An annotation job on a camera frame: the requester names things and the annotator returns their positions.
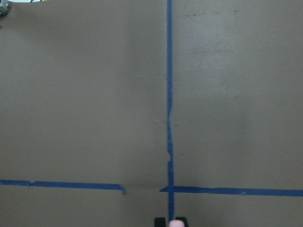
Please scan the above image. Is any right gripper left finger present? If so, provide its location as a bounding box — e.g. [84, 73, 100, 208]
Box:
[154, 217, 166, 227]

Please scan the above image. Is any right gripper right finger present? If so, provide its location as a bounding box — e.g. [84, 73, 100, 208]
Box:
[176, 217, 188, 227]

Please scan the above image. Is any pink chopstick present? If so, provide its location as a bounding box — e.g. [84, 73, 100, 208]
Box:
[169, 219, 185, 227]

